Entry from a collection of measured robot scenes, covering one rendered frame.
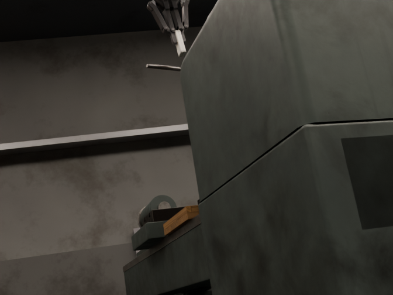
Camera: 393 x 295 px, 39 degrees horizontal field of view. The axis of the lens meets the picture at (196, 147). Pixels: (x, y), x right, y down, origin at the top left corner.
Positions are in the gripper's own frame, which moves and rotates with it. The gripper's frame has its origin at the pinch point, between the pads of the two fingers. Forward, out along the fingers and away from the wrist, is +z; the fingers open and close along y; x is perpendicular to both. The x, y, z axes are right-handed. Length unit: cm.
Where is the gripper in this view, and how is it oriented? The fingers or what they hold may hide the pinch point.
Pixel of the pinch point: (179, 43)
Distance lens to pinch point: 159.9
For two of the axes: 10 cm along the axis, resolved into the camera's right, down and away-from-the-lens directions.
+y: -9.2, 1.7, -3.4
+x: 2.8, -3.1, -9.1
